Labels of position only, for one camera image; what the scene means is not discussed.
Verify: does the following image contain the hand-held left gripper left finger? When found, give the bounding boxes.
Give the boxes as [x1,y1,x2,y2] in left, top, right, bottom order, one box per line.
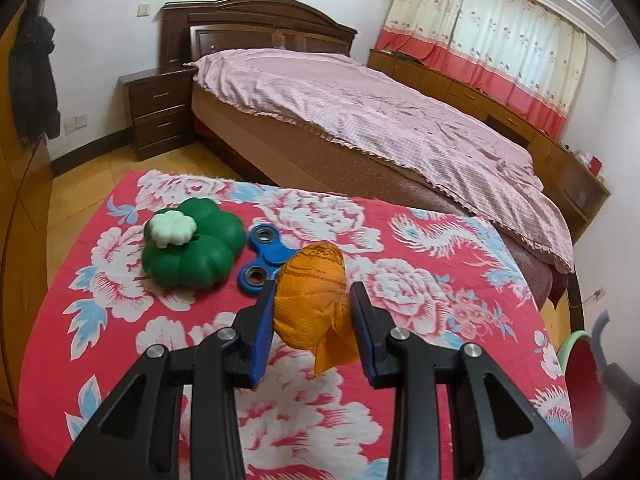
[55,280,278,480]

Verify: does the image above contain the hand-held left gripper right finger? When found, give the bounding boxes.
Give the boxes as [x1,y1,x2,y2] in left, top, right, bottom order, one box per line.
[349,282,583,480]

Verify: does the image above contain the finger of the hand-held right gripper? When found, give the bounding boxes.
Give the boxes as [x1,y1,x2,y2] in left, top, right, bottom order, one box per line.
[600,362,640,413]

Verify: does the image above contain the red bin with green rim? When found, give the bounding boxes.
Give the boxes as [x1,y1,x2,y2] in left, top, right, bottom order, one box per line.
[562,327,631,461]

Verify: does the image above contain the orange packet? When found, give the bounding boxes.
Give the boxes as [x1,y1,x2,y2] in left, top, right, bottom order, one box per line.
[272,242,361,376]

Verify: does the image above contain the red floral table cloth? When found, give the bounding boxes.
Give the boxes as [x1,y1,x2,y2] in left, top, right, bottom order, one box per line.
[17,170,576,480]

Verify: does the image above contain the blue fidget spinner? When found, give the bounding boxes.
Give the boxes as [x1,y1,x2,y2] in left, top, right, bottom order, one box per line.
[237,224,306,292]

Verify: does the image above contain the green clover toy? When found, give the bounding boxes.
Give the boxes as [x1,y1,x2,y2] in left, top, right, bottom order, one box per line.
[141,197,246,291]

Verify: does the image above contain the pink quilt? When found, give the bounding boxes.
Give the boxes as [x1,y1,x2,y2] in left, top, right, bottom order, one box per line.
[192,49,576,275]

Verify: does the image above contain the dark wooden nightstand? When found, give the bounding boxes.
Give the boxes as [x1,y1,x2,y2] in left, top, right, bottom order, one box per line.
[118,66,198,162]

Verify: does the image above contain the wooden wardrobe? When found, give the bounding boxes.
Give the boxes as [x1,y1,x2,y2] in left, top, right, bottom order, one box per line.
[0,0,55,411]

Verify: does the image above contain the long wooden cabinet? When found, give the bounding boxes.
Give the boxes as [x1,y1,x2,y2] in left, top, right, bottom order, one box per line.
[367,47,571,171]

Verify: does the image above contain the dark wooden headboard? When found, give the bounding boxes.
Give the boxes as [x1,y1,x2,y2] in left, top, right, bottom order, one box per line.
[159,0,358,73]

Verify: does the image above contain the cream and red curtains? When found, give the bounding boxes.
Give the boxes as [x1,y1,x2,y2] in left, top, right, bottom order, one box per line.
[375,0,588,141]

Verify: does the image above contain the dark hanging coat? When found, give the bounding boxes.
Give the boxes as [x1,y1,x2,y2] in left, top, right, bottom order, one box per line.
[11,12,62,148]

